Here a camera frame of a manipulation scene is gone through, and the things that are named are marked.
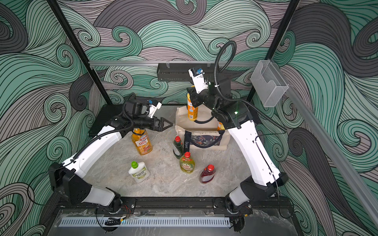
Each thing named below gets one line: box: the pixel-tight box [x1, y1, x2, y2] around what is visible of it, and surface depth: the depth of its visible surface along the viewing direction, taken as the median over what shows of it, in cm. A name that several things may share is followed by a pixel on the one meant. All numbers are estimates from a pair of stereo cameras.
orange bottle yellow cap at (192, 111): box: [186, 92, 199, 121], surface depth 70 cm
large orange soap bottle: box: [131, 127, 154, 156], surface depth 83 cm
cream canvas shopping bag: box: [174, 105, 231, 151], surface depth 89 cm
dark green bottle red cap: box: [173, 135, 184, 160], surface depth 83 cm
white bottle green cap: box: [127, 161, 151, 183], surface depth 75 cm
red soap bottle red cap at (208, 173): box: [201, 164, 216, 183], surface depth 71 cm
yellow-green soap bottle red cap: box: [179, 151, 196, 175], surface depth 79 cm
